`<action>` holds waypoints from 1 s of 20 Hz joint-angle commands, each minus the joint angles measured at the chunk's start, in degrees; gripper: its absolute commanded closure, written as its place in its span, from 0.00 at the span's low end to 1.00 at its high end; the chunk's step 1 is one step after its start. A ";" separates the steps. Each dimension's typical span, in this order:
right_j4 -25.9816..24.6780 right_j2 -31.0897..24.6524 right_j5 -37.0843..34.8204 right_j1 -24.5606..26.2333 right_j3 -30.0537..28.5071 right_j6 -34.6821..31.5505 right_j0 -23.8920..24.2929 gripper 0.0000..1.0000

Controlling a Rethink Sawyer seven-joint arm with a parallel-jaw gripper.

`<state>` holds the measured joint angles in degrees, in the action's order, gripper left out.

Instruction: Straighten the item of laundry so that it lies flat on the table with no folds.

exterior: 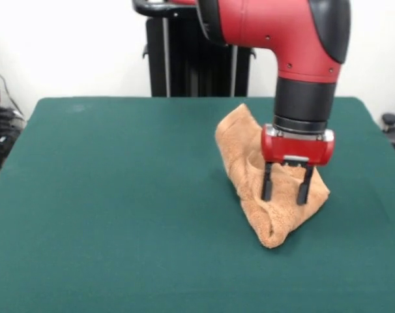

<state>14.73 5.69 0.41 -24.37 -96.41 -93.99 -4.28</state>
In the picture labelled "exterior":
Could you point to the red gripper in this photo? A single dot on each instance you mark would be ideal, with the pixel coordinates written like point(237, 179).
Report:
point(295, 148)

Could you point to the tan terry towel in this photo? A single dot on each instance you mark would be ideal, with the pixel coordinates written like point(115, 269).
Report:
point(249, 195)

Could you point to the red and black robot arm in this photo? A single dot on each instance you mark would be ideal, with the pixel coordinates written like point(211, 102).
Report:
point(266, 26)

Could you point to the black chair base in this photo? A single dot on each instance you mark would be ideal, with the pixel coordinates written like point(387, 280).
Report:
point(390, 119)

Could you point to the dark green tablecloth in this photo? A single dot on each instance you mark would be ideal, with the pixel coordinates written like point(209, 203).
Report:
point(86, 195)

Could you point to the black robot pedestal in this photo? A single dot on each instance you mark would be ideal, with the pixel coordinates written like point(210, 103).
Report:
point(184, 65)

